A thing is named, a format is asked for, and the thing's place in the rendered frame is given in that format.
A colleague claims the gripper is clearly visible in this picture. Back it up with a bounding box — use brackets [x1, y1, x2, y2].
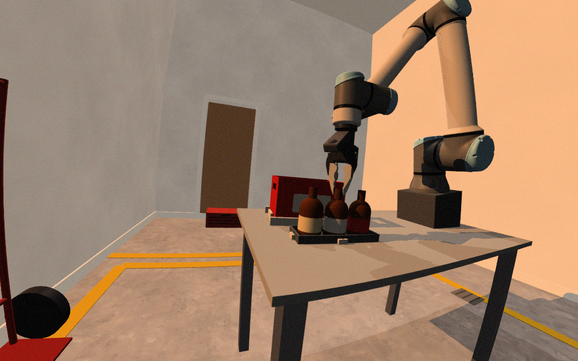
[326, 123, 359, 197]

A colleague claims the brown bottle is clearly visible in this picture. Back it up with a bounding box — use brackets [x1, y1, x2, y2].
[346, 190, 371, 235]
[297, 187, 324, 235]
[323, 189, 349, 235]

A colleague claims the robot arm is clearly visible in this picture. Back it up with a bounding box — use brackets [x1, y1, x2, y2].
[332, 0, 495, 194]

